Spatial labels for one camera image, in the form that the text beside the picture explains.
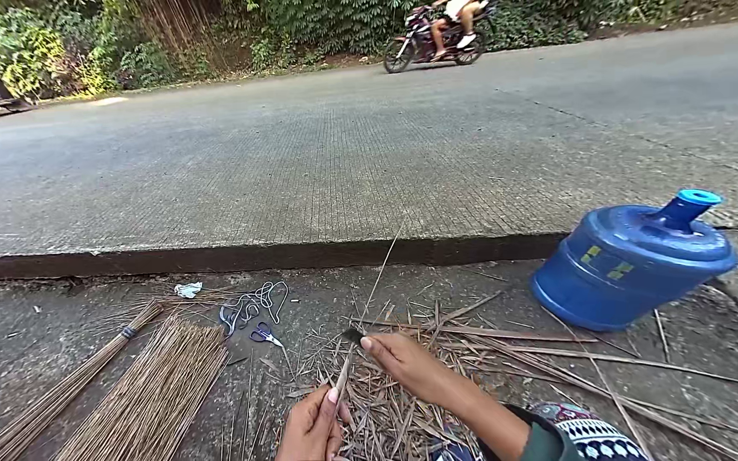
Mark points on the person's right hand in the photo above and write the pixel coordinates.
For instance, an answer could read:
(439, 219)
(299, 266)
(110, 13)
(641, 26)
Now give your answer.
(410, 365)

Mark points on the person's left hand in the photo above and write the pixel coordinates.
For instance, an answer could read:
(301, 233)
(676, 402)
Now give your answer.
(306, 430)

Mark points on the person's left fingers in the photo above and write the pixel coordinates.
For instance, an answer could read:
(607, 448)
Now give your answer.
(344, 413)

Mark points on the person's left thumb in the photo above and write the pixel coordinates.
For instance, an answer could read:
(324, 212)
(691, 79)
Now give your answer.
(326, 410)

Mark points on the person's right thumb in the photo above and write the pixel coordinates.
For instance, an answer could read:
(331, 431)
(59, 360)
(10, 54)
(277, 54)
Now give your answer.
(380, 352)

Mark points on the dark knife blade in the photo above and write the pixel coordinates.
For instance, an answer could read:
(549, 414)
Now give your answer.
(352, 335)

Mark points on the thin pale leaf strip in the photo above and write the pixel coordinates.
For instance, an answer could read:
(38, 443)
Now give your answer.
(380, 275)

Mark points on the pile of dry leaf shavings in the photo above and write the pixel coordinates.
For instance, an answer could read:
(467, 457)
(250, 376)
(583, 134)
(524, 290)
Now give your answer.
(394, 416)

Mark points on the pile of thin brown sticks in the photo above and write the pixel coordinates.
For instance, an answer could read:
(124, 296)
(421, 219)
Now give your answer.
(151, 390)

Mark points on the pile of long dry fronds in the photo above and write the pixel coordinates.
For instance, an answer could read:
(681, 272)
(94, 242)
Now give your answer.
(558, 362)

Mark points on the crumpled white plastic wrapper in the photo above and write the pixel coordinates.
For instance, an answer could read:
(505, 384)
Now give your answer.
(188, 290)

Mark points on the scattered thin twigs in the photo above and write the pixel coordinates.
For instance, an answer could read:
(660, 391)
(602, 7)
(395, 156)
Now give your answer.
(167, 298)

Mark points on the person's legs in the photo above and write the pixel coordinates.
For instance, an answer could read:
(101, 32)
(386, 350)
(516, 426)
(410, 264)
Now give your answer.
(593, 435)

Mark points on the tied bundle of brown sticks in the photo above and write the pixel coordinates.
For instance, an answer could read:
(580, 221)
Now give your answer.
(90, 368)

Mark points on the blue plastic water jug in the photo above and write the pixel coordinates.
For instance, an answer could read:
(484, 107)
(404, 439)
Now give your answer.
(625, 262)

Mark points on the motorcycle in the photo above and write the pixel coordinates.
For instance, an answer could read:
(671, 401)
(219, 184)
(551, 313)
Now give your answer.
(417, 39)

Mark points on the green roadside bushes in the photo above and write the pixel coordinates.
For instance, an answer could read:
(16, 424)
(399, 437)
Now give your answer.
(318, 29)

